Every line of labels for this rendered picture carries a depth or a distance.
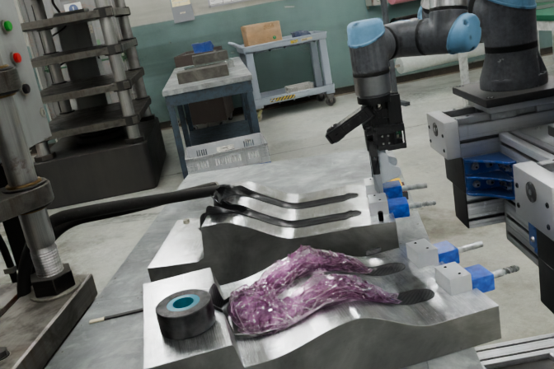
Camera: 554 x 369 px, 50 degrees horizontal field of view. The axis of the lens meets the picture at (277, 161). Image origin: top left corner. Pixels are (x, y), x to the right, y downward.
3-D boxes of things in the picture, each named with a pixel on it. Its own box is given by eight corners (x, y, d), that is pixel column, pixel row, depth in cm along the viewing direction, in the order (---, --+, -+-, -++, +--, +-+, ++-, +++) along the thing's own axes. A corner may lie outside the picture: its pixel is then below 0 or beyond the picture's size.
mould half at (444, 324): (422, 268, 112) (415, 214, 109) (501, 338, 87) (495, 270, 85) (157, 341, 104) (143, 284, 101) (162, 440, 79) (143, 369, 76)
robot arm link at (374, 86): (354, 80, 120) (352, 74, 128) (357, 102, 121) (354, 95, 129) (391, 74, 119) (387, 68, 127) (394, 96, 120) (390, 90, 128)
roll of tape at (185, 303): (181, 307, 90) (176, 287, 90) (226, 311, 87) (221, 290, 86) (149, 337, 84) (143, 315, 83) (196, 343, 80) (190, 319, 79)
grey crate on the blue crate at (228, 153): (265, 150, 468) (262, 132, 464) (271, 163, 428) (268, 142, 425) (189, 165, 464) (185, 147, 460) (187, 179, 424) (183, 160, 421)
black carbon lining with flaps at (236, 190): (359, 199, 134) (353, 160, 131) (363, 227, 118) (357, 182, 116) (208, 221, 138) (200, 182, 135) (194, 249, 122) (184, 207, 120)
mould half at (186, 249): (387, 215, 140) (380, 161, 137) (401, 263, 115) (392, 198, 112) (182, 242, 146) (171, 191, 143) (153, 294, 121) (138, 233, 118)
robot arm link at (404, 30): (439, 51, 128) (413, 61, 121) (395, 54, 136) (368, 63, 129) (436, 14, 126) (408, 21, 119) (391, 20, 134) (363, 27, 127)
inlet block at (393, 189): (426, 193, 132) (423, 170, 131) (429, 200, 127) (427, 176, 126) (367, 201, 134) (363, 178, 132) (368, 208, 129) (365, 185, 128)
